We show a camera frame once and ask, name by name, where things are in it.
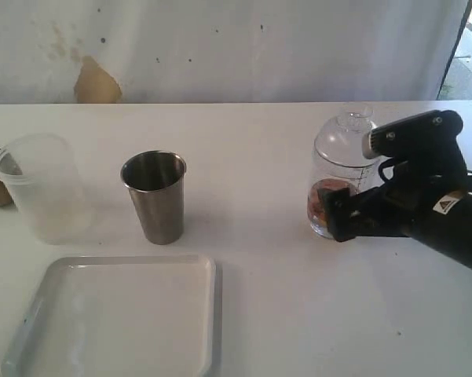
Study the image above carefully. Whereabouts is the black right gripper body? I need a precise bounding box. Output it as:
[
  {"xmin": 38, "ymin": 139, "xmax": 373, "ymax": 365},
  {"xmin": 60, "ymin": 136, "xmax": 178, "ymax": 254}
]
[{"xmin": 359, "ymin": 151, "xmax": 472, "ymax": 238}]

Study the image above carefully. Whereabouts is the pile of coins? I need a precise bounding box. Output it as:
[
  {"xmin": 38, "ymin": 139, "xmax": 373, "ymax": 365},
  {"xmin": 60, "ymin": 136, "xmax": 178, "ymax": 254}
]
[{"xmin": 307, "ymin": 178, "xmax": 357, "ymax": 227}]

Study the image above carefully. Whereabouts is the clear measuring shaker cup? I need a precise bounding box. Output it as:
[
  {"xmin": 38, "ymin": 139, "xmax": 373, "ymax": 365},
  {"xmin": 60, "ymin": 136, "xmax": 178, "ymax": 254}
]
[{"xmin": 308, "ymin": 151, "xmax": 379, "ymax": 239}]

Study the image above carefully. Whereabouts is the clear dome lid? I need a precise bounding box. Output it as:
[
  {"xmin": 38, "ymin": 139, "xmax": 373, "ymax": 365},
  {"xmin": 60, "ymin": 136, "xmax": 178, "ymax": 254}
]
[{"xmin": 313, "ymin": 102, "xmax": 377, "ymax": 168}]

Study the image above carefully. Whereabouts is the stainless steel tumbler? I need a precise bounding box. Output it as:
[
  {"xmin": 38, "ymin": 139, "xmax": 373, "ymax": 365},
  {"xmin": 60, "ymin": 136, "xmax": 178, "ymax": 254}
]
[{"xmin": 120, "ymin": 150, "xmax": 187, "ymax": 245}]

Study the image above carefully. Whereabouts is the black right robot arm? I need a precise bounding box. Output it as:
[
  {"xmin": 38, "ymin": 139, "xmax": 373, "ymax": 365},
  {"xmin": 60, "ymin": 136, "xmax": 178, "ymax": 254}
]
[{"xmin": 317, "ymin": 154, "xmax": 472, "ymax": 269}]

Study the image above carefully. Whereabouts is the white rectangular tray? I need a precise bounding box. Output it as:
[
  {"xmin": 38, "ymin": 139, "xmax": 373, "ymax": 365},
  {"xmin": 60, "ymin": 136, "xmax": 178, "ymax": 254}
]
[{"xmin": 0, "ymin": 254, "xmax": 217, "ymax": 376}]

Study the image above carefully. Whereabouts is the translucent plastic container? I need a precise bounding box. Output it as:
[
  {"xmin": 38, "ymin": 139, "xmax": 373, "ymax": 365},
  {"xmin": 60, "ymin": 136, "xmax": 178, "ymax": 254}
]
[{"xmin": 0, "ymin": 134, "xmax": 93, "ymax": 244}]

